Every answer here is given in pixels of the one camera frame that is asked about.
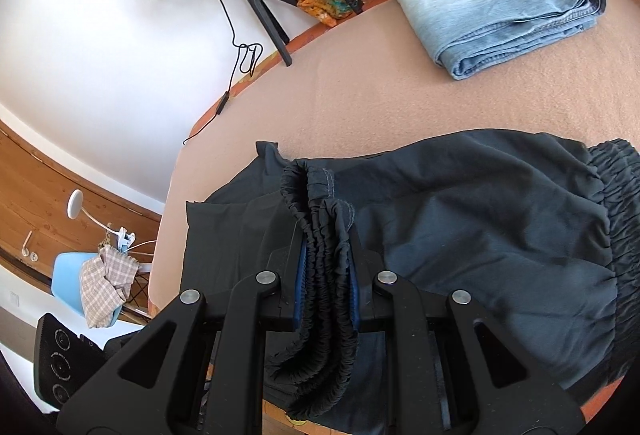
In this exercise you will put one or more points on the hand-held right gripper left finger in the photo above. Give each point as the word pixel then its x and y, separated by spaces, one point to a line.
pixel 300 285

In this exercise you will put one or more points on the black pants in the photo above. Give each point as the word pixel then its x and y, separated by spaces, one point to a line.
pixel 475 225

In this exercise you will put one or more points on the pink blanket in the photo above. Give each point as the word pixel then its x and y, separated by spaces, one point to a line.
pixel 350 105

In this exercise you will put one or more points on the checkered cloth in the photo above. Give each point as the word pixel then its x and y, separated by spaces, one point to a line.
pixel 105 285

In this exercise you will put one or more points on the small black tripod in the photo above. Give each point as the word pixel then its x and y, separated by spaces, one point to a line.
pixel 269 27

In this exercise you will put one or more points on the light blue chair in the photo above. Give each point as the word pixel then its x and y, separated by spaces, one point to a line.
pixel 67 275

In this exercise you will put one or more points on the orange floral bed sheet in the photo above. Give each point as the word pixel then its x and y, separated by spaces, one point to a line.
pixel 310 35

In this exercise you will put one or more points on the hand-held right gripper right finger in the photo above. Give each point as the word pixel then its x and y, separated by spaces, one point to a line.
pixel 355 295

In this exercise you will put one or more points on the white clip lamp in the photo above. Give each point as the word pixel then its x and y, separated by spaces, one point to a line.
pixel 76 204

